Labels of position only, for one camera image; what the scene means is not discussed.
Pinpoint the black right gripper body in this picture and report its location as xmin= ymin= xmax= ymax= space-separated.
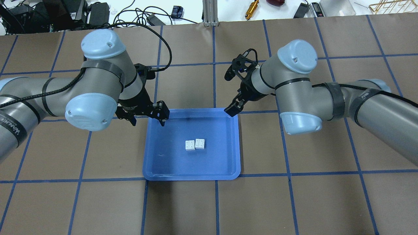
xmin=235 ymin=70 xmax=271 ymax=105

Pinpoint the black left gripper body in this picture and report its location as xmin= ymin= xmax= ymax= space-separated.
xmin=116 ymin=88 xmax=157 ymax=119

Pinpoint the white block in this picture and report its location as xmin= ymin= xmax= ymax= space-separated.
xmin=185 ymin=140 xmax=195 ymax=151
xmin=195 ymin=138 xmax=205 ymax=149

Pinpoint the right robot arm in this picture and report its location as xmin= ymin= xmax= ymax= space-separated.
xmin=224 ymin=39 xmax=418 ymax=165

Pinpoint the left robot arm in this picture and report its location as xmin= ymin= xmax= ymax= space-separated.
xmin=0 ymin=29 xmax=170 ymax=162

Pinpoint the blue plastic tray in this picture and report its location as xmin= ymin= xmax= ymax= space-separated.
xmin=142 ymin=108 xmax=241 ymax=180

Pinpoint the brass cylinder tool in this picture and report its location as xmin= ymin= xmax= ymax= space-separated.
xmin=245 ymin=0 xmax=259 ymax=21

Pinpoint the black power adapter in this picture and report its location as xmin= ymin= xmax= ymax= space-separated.
xmin=146 ymin=14 xmax=166 ymax=26

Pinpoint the red fruit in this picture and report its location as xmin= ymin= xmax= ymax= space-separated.
xmin=266 ymin=0 xmax=285 ymax=7

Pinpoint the black device top right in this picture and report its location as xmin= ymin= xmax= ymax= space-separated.
xmin=294 ymin=3 xmax=310 ymax=18

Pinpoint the small blue black device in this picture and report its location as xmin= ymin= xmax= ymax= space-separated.
xmin=171 ymin=5 xmax=184 ymax=19

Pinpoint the metal tin box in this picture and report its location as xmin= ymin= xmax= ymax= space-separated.
xmin=319 ymin=0 xmax=356 ymax=17

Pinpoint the black cable bundle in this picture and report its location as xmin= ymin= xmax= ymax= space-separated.
xmin=113 ymin=0 xmax=200 ymax=28

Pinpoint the aluminium frame post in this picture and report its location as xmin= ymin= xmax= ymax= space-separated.
xmin=202 ymin=0 xmax=219 ymax=27

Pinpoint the gold wire rack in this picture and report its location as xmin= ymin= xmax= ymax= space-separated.
xmin=351 ymin=0 xmax=418 ymax=15

